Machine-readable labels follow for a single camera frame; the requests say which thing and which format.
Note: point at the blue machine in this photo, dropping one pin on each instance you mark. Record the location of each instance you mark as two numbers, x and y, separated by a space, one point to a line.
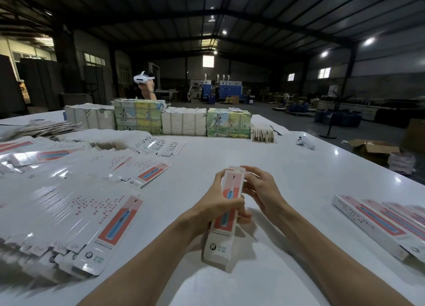
230 91

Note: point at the grey crate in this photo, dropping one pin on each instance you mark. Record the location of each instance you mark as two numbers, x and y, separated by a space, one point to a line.
77 99

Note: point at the person's right hand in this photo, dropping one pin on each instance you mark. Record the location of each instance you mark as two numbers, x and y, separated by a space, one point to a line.
265 190

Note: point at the double wall window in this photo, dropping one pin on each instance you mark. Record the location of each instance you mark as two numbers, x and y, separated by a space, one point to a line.
324 72

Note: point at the pile of grey flat sheets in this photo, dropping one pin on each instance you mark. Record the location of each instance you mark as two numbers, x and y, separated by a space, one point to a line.
40 130

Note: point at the green yellow carton bundle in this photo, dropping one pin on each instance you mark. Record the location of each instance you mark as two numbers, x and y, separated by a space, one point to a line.
138 117

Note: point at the tall cardboard box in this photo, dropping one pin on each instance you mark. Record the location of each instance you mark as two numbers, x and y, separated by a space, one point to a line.
415 136

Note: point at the row of white cartons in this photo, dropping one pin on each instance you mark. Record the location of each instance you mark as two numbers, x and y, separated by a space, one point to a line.
90 117
184 121

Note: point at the small black tool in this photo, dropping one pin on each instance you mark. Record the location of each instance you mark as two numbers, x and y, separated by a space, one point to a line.
276 130

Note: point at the small white object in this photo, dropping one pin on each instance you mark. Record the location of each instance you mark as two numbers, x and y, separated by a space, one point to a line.
305 142

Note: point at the person's right forearm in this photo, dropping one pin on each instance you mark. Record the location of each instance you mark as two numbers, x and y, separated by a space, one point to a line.
338 262

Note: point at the white plastic bags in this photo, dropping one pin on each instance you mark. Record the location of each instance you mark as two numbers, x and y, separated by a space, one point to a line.
402 162

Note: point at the person's left forearm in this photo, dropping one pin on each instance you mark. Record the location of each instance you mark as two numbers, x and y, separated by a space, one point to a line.
146 269

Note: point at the white headset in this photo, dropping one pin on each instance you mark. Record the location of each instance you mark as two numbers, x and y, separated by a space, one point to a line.
143 77

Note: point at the green printed carton bundle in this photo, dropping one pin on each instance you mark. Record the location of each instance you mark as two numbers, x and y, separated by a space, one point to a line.
229 123

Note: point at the open cardboard box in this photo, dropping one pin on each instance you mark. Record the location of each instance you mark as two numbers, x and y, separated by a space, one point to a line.
374 151

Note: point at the small wall window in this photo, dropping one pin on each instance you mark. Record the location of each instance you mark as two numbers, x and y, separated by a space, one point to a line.
291 77

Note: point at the toothbrush carton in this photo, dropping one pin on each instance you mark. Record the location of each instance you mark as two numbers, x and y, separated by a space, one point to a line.
222 243

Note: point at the small beige card stack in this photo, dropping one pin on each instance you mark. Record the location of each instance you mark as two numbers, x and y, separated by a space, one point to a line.
262 134

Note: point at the blue bins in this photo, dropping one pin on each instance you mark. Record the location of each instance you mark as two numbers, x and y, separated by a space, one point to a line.
338 118

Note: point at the black floor stand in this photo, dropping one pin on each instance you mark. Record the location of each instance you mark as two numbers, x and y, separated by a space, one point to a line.
336 117

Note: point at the person's left hand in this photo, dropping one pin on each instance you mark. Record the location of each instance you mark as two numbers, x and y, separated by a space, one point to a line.
209 209

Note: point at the pile of carton blanks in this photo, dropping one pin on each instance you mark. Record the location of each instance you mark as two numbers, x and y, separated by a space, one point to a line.
66 196

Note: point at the dark grey cabinet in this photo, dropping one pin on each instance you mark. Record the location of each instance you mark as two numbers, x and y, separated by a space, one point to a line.
40 87

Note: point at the square bright window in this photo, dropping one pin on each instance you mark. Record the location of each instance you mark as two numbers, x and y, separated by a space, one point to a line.
208 61

